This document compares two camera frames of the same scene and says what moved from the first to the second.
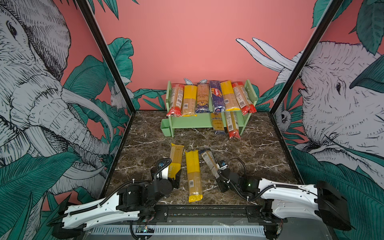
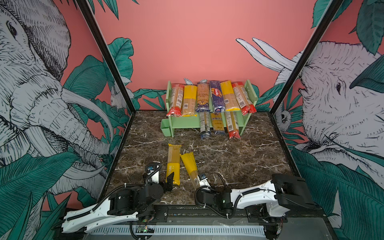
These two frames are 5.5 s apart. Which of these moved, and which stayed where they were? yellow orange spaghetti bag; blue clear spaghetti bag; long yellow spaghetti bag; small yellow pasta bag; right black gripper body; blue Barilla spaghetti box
Moved: long yellow spaghetti bag; blue clear spaghetti bag; right black gripper body
Stayed: blue Barilla spaghetti box; small yellow pasta bag; yellow orange spaghetti bag
